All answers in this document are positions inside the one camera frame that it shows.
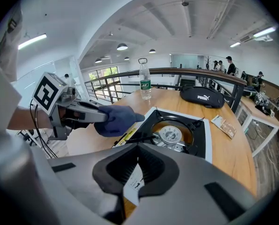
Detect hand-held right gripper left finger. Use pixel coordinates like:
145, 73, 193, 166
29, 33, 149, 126
30, 142, 140, 225

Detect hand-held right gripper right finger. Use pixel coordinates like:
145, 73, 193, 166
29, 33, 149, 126
125, 142, 257, 225

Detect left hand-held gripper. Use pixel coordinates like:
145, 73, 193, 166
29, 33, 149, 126
31, 71, 109, 141

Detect blue cloth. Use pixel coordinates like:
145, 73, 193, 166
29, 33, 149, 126
94, 105, 146, 138

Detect white portable gas stove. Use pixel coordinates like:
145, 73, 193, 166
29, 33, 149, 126
111, 106, 213, 206

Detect person's left forearm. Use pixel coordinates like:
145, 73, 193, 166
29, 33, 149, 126
7, 105, 54, 130

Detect person's left hand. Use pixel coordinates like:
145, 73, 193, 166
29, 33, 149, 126
57, 106, 69, 123

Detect clear water bottle green label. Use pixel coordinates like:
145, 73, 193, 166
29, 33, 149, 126
138, 57, 153, 101

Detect wooden table white legs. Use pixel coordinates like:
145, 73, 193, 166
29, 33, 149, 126
235, 95, 279, 158
66, 87, 258, 218

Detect patterned snack packet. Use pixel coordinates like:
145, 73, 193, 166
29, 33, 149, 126
210, 114, 237, 140

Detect person's white shirt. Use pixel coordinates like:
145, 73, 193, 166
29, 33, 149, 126
0, 3, 23, 136

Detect black pouch bag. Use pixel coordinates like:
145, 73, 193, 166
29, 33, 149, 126
179, 85, 225, 109

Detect black metal railing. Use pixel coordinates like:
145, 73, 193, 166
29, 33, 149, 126
84, 67, 248, 114

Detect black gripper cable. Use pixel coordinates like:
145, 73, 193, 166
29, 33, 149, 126
29, 99, 59, 159

